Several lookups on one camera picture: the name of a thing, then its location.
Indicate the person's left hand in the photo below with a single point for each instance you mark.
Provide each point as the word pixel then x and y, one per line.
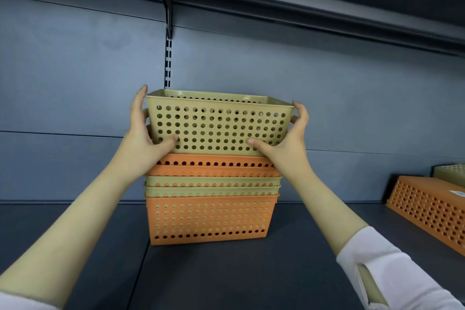
pixel 136 146

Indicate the person's right hand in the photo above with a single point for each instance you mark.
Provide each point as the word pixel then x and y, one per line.
pixel 290 153

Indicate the person's left thumb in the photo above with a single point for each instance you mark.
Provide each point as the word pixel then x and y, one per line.
pixel 167 143

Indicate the person's right thumb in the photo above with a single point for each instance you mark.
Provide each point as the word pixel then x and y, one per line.
pixel 259 144

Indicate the green perforated plastic basket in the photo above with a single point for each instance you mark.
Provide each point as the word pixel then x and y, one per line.
pixel 218 124
pixel 214 181
pixel 450 173
pixel 214 191

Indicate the person's left forearm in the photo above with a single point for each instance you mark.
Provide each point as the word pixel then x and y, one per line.
pixel 69 237

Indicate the person's right forearm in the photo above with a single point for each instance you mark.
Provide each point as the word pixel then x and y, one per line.
pixel 348 240

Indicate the orange perforated plastic basket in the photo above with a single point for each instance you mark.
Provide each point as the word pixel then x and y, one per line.
pixel 214 160
pixel 425 208
pixel 210 219
pixel 214 171

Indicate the white label sticker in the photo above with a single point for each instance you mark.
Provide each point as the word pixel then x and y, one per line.
pixel 458 193

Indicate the slotted metal upright rail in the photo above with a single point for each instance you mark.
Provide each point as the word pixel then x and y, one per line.
pixel 168 62

